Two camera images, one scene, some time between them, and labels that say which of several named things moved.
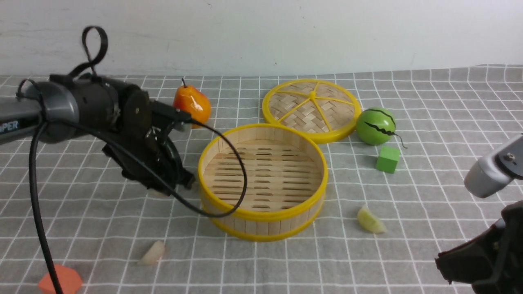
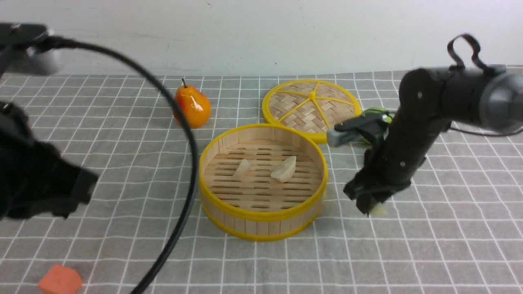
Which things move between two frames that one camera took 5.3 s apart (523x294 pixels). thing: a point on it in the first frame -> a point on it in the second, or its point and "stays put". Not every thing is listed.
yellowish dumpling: (369, 222) -> (379, 210)
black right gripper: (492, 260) -> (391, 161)
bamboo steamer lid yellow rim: (327, 110) stays put
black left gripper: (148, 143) -> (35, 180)
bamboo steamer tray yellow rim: (262, 182) stays put
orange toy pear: (193, 101) stays put
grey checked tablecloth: (390, 211) stays put
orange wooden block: (70, 281) stays put
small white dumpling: (154, 254) -> (243, 171)
